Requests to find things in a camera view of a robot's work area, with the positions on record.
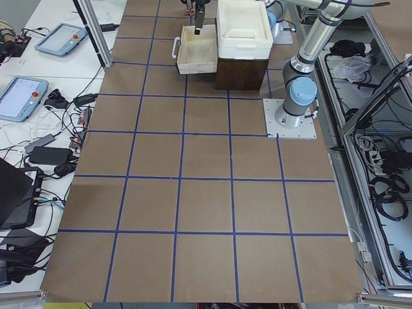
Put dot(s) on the near blue teach pendant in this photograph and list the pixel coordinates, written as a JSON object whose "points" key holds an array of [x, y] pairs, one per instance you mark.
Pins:
{"points": [[21, 96]]}

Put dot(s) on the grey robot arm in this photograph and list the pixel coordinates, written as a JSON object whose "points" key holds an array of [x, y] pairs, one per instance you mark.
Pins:
{"points": [[300, 87]]}

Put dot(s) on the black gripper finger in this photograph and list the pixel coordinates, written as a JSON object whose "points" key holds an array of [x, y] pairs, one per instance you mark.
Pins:
{"points": [[199, 19]]}

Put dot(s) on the grey orange handled scissors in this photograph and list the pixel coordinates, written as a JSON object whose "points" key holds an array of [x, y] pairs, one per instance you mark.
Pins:
{"points": [[189, 12]]}

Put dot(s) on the wooden drawer with white handle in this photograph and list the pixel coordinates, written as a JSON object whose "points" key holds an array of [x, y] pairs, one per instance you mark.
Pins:
{"points": [[196, 54]]}

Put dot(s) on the black power adapter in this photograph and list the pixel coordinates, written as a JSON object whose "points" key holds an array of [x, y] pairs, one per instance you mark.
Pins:
{"points": [[50, 155]]}

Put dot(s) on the aluminium frame post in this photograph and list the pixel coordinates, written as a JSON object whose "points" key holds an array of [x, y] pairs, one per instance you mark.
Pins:
{"points": [[89, 19]]}

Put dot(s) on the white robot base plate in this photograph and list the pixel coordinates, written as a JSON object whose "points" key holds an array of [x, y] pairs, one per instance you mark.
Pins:
{"points": [[279, 124]]}

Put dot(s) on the black laptop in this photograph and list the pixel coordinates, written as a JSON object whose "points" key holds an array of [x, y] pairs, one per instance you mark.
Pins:
{"points": [[20, 188]]}

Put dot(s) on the dark brown wooden cabinet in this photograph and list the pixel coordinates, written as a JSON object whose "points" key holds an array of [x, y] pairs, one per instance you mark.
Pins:
{"points": [[239, 74]]}

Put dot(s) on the white plastic tray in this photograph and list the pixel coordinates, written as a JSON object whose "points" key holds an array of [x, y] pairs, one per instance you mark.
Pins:
{"points": [[243, 30]]}

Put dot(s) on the far blue teach pendant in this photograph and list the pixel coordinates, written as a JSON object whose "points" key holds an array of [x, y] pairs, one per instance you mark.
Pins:
{"points": [[62, 40]]}

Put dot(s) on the blue teach pendant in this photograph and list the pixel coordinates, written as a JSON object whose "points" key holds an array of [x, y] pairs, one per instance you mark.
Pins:
{"points": [[62, 40], [21, 96]]}

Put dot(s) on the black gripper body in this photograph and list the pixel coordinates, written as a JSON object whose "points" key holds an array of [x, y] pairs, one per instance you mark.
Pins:
{"points": [[199, 14]]}

